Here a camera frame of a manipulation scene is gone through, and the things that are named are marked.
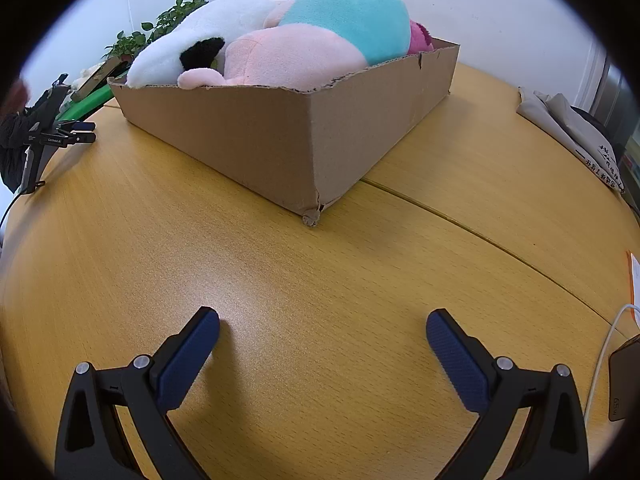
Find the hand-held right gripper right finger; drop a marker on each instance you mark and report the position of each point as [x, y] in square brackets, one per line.
[457, 360]

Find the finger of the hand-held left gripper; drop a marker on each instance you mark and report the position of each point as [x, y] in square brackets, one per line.
[80, 124]
[82, 137]

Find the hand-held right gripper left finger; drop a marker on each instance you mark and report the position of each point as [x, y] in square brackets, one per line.
[187, 360]

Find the white panda plush toy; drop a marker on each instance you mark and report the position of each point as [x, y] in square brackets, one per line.
[165, 50]

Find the brown cardboard box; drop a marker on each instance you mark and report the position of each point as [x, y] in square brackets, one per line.
[250, 135]

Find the teal and pink plush toy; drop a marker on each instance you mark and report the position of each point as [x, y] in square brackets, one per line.
[300, 55]

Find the magenta bear plush toy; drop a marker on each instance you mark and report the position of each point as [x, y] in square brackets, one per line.
[419, 40]

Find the person's left forearm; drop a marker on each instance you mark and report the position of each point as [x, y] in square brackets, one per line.
[11, 150]

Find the wooden board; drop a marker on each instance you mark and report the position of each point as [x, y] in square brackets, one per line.
[97, 76]

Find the green potted plant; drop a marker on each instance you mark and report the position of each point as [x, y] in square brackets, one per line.
[170, 17]

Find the black power adapter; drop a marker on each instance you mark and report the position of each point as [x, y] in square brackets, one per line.
[625, 380]

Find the orange-edged paper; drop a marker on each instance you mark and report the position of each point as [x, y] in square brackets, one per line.
[633, 285]

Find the beige cloth bag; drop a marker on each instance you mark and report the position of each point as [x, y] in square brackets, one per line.
[560, 120]

